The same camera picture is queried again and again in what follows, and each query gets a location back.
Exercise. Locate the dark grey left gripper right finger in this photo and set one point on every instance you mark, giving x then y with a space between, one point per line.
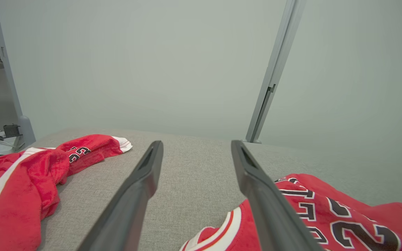
267 209

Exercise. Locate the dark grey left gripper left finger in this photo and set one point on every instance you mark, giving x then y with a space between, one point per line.
131 205

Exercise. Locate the red basketball jersey black numbers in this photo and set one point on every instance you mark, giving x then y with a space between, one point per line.
344 223

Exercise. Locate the red shorts white side stripe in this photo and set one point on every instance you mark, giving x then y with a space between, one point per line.
19 195

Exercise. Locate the black power adapter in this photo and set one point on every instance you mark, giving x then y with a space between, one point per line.
11 130

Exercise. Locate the grey partition joining post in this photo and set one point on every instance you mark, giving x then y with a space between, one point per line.
274 76

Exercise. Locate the grey partition end post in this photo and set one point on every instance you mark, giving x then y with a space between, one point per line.
9 69

